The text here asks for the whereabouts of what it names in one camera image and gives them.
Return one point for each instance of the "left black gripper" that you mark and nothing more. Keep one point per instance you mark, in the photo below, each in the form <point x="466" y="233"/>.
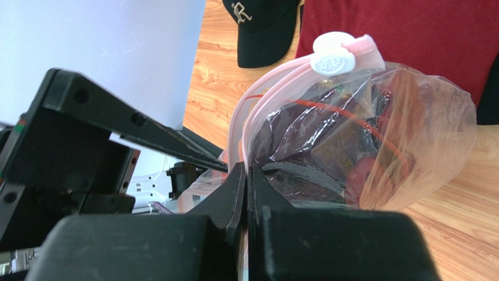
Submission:
<point x="59" y="160"/>

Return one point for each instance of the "black cap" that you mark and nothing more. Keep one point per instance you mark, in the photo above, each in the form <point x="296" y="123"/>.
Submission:
<point x="265" y="30"/>

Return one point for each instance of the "dark red folded cloth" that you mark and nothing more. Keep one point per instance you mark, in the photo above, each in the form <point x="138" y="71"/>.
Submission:
<point x="454" y="39"/>

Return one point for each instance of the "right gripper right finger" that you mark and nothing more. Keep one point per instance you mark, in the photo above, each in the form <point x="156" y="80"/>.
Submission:
<point x="288" y="243"/>

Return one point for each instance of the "red toy lobster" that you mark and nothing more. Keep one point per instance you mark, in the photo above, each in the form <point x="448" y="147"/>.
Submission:
<point x="391" y="166"/>

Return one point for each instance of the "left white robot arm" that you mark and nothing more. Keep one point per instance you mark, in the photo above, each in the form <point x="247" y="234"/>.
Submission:
<point x="154" y="171"/>

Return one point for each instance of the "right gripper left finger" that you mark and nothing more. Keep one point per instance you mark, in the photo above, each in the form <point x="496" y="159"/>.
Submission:
<point x="206" y="243"/>

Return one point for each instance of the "dark purple toy fruit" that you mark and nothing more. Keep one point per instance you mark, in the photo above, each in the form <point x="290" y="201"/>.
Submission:
<point x="317" y="149"/>

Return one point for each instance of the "clear zip top bag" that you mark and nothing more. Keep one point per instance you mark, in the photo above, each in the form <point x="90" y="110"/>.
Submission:
<point x="428" y="117"/>

